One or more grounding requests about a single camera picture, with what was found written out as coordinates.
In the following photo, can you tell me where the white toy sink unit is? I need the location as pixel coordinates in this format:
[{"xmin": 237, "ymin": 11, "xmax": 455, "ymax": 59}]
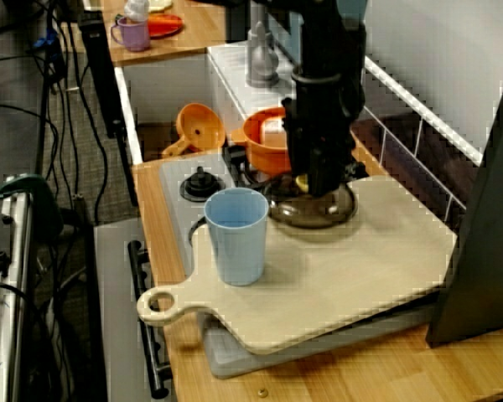
[{"xmin": 115, "ymin": 39, "xmax": 303, "ymax": 164}]

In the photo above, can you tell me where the black oven door handle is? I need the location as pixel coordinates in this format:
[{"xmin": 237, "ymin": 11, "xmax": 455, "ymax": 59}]
[{"xmin": 127, "ymin": 240, "xmax": 172, "ymax": 399}]

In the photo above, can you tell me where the black stove knob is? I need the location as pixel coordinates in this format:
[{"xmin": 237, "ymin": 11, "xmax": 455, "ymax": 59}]
[{"xmin": 179, "ymin": 166, "xmax": 226, "ymax": 203}]

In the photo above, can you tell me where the purple plastic mug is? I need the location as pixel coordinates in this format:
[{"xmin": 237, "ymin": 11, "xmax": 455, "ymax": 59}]
[{"xmin": 110, "ymin": 15, "xmax": 152, "ymax": 53}]

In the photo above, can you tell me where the green power drill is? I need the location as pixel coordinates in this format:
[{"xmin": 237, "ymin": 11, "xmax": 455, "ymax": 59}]
[{"xmin": 0, "ymin": 173, "xmax": 64, "ymax": 235}]

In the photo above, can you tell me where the black rectangular post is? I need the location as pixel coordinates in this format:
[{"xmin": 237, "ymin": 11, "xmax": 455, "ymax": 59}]
[{"xmin": 78, "ymin": 10, "xmax": 129, "ymax": 139}]

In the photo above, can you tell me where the white oven door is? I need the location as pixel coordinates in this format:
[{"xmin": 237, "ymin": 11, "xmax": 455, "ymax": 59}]
[{"xmin": 94, "ymin": 221, "xmax": 177, "ymax": 402}]

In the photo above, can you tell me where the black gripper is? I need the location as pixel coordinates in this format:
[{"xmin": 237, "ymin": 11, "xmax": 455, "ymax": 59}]
[{"xmin": 281, "ymin": 75, "xmax": 366, "ymax": 197}]

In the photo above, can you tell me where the light blue plastic cup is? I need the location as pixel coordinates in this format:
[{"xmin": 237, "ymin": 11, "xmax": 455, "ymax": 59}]
[{"xmin": 204, "ymin": 187, "xmax": 271, "ymax": 287}]

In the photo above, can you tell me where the dark tiled backsplash panel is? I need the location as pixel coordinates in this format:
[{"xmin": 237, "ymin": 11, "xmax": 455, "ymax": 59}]
[{"xmin": 351, "ymin": 28, "xmax": 485, "ymax": 231}]

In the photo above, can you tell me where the pale pink block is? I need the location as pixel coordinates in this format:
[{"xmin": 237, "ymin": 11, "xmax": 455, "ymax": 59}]
[{"xmin": 259, "ymin": 116, "xmax": 287, "ymax": 146}]

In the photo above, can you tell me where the grey toy stove panel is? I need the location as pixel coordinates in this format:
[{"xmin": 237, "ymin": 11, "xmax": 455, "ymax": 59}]
[{"xmin": 158, "ymin": 151, "xmax": 441, "ymax": 380}]

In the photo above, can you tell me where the red plastic plate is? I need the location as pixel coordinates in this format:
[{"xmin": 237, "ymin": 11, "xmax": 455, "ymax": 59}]
[{"xmin": 146, "ymin": 12, "xmax": 184, "ymax": 39}]

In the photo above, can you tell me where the smoked glass lid yellow knob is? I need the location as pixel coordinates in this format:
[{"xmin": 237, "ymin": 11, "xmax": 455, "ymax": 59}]
[{"xmin": 267, "ymin": 173, "xmax": 357, "ymax": 229}]

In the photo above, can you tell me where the black burner grate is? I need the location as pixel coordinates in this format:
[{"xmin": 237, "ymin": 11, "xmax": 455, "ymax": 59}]
[{"xmin": 221, "ymin": 142, "xmax": 370, "ymax": 198}]

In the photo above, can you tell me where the white crumpled cloth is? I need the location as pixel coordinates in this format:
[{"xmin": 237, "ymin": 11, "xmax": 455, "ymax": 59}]
[{"xmin": 123, "ymin": 0, "xmax": 151, "ymax": 21}]

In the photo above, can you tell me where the aluminium frame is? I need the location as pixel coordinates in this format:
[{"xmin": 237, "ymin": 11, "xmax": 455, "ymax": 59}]
[{"xmin": 0, "ymin": 178, "xmax": 34, "ymax": 402}]

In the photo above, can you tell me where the orange plastic funnel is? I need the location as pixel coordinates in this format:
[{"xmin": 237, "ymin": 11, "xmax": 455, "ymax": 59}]
[{"xmin": 161, "ymin": 102, "xmax": 227, "ymax": 158}]

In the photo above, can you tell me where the wooden cutting board with handle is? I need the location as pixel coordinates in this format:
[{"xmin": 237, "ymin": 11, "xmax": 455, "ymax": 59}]
[{"xmin": 137, "ymin": 174, "xmax": 459, "ymax": 356}]

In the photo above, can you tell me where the grey toy faucet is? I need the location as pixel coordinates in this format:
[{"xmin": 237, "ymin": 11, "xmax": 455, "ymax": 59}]
[{"xmin": 246, "ymin": 3, "xmax": 295, "ymax": 88}]

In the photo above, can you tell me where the orange toy pot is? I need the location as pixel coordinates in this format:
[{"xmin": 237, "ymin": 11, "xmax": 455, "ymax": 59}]
[{"xmin": 230, "ymin": 106, "xmax": 294, "ymax": 175}]

